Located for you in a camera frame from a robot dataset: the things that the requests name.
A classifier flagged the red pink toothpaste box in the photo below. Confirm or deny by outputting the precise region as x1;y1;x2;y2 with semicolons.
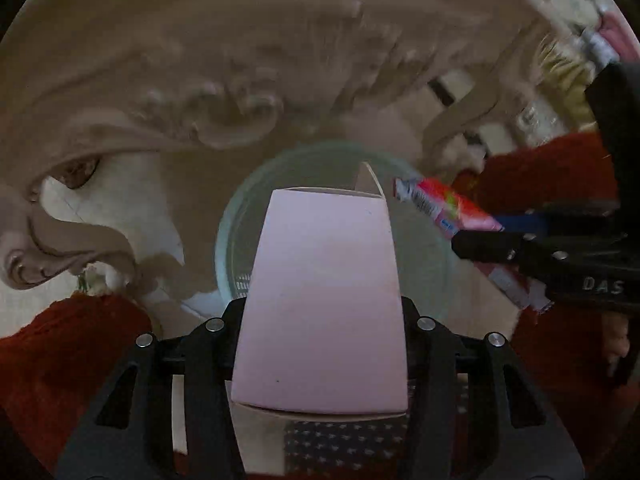
393;178;552;312

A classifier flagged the pink cardboard box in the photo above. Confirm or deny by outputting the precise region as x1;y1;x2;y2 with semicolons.
231;162;408;419

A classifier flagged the clear round trash bin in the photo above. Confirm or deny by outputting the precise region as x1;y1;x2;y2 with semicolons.
215;142;465;320

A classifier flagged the red knit sleeve left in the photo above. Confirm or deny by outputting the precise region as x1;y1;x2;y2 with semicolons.
1;292;152;472

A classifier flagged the star patterned dark cloth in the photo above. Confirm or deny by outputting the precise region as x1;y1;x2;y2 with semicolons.
284;417;408;479

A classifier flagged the carved beige coffee table frame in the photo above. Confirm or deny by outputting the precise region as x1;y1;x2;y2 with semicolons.
1;0;572;289

